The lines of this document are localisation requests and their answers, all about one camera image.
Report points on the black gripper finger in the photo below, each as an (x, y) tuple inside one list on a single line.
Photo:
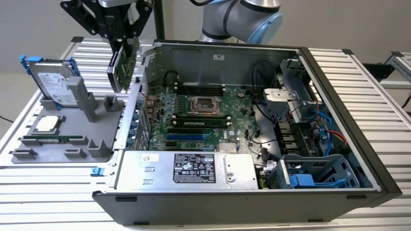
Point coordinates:
[(91, 27), (142, 21)]

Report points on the black Nvidia graphics card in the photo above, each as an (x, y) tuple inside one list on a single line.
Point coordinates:
[(127, 72)]

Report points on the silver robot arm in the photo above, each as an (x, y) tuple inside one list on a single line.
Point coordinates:
[(224, 14)]

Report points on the black stand pole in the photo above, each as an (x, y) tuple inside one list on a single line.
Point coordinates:
[(159, 21)]

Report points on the hard disk in blue carrier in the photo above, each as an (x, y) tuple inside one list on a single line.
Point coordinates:
[(52, 81)]

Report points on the CPU socket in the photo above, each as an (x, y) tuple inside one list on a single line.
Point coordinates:
[(206, 104)]

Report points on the silver CPU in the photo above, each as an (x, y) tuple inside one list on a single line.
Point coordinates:
[(48, 123)]

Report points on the round coin battery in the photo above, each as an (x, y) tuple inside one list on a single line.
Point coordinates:
[(240, 93)]

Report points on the grey plastic parts rack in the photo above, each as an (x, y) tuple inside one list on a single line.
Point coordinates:
[(96, 134)]

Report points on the long black expansion slot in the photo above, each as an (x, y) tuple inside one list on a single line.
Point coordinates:
[(187, 131)]

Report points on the green motherboard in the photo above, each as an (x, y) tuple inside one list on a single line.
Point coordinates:
[(238, 113)]

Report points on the silver metal drive cage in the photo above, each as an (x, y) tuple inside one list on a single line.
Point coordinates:
[(279, 95)]

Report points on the silver finned heatsink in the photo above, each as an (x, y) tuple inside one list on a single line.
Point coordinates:
[(228, 146)]

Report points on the blue plastic latch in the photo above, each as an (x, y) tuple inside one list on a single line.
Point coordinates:
[(96, 171)]

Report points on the silver power supply unit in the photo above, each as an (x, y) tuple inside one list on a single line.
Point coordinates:
[(160, 173)]

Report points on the grey-blue plastic disk bay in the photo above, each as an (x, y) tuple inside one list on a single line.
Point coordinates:
[(289, 158)]

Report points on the black open PC case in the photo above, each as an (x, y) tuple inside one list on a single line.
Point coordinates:
[(224, 209)]

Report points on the black table connector bracket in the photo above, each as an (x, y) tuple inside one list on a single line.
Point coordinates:
[(379, 69)]

